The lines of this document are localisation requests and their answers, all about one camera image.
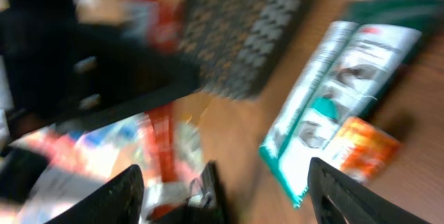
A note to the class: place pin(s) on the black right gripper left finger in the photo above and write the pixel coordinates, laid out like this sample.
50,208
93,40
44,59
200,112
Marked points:
119,201

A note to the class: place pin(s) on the red snack bag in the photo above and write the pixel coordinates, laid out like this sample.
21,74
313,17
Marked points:
167,152

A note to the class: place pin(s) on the grey plastic mesh basket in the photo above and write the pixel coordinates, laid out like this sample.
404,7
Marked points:
237,43

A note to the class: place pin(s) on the green 3M cloth package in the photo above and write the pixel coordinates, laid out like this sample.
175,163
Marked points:
346,75

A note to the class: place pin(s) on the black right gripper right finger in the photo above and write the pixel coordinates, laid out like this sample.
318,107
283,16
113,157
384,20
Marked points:
338,199

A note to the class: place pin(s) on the small orange white box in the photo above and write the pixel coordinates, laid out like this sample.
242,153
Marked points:
360,150

